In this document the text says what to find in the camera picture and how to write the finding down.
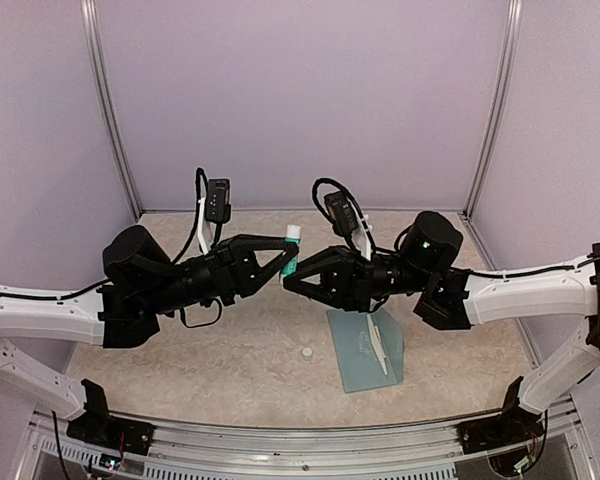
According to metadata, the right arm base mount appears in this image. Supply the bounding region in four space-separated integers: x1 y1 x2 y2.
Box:
457 376 546 454

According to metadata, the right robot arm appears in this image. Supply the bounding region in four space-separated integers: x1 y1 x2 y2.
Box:
283 211 600 444

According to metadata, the aluminium frame post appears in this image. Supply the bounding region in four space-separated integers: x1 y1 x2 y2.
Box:
463 0 524 222
80 0 143 221

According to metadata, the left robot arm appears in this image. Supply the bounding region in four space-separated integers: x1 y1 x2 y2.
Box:
0 225 299 445

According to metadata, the white letter sheet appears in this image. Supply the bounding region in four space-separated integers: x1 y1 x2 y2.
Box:
366 314 388 376

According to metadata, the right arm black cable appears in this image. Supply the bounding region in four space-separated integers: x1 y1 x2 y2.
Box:
310 177 600 311

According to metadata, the left aluminium frame post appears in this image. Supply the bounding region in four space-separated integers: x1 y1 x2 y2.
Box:
80 0 143 221

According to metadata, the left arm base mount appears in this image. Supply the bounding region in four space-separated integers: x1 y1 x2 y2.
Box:
66 379 155 456

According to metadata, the front aluminium rail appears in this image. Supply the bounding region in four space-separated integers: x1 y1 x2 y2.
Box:
27 409 594 480

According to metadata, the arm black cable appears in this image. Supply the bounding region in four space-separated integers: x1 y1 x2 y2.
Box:
310 177 600 311
0 167 226 329

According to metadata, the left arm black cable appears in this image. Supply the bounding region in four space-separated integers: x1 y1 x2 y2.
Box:
0 167 226 329

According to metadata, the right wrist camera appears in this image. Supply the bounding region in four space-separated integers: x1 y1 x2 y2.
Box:
324 191 373 260

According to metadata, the right aluminium frame post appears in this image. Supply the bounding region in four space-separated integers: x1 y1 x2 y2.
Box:
463 0 524 222

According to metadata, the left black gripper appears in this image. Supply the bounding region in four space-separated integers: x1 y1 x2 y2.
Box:
144 234 299 316

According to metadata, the white green glue stick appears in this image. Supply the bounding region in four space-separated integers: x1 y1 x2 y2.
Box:
279 224 302 281

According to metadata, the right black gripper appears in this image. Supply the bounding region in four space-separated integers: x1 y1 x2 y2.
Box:
280 245 431 313

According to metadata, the teal blue envelope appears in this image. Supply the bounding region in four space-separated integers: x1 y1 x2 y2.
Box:
327 308 404 393

